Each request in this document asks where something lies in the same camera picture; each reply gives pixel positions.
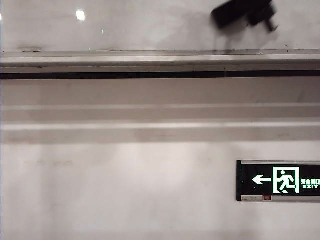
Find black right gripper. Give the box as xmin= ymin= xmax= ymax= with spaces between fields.
xmin=246 ymin=0 xmax=280 ymax=33

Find aluminium whiteboard marker tray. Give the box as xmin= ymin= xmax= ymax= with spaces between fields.
xmin=0 ymin=48 xmax=320 ymax=81

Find white whiteboard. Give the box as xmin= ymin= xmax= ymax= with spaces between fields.
xmin=0 ymin=0 xmax=320 ymax=54

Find green illuminated exit sign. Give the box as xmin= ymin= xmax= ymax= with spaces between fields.
xmin=235 ymin=159 xmax=320 ymax=203

